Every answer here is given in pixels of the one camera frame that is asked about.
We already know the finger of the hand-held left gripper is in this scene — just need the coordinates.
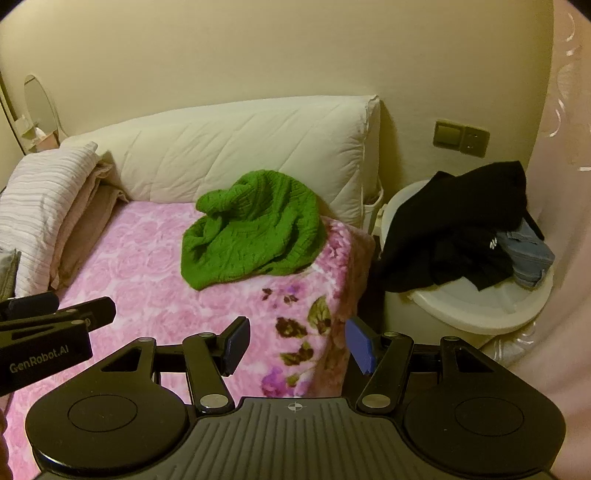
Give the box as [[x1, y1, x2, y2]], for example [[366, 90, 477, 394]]
[[0, 297, 116, 332], [0, 292, 61, 323]]

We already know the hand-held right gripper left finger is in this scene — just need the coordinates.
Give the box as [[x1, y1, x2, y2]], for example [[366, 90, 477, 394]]
[[93, 316, 253, 414]]

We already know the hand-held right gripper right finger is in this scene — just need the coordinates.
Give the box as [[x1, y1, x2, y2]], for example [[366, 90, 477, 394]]
[[345, 318, 506, 414]]

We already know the green knitted sweater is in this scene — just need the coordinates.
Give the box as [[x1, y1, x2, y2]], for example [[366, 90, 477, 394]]
[[181, 169, 327, 291]]

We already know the pink floral blanket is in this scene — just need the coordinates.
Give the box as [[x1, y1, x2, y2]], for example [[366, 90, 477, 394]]
[[0, 200, 377, 480]]

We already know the beige folded blanket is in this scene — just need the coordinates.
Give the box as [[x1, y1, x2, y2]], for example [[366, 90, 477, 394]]
[[51, 161, 131, 288]]

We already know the striped crinkled quilt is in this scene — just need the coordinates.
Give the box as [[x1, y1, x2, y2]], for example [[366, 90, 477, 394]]
[[0, 142, 105, 297]]

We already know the white laundry basket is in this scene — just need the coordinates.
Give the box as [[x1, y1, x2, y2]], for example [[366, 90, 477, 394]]
[[376, 179, 556, 346]]

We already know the black garment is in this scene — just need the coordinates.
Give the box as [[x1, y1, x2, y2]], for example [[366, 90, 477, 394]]
[[376, 161, 546, 294]]

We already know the blue denim garment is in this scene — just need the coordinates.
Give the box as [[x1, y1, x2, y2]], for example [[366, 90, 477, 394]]
[[496, 217, 557, 289]]

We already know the oval mirror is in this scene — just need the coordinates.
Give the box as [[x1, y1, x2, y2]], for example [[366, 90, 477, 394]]
[[23, 74, 62, 136]]

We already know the white quilted duvet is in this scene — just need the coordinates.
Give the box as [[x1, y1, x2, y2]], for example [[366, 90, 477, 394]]
[[60, 95, 385, 222]]

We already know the pink curtain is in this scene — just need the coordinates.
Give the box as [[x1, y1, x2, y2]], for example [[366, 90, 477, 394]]
[[480, 0, 591, 480]]

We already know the olive wall switch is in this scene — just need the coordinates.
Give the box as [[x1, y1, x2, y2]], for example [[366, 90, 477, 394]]
[[433, 119, 463, 149]]

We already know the olive wall socket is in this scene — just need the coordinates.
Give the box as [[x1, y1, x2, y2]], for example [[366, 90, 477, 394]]
[[461, 126, 491, 157]]

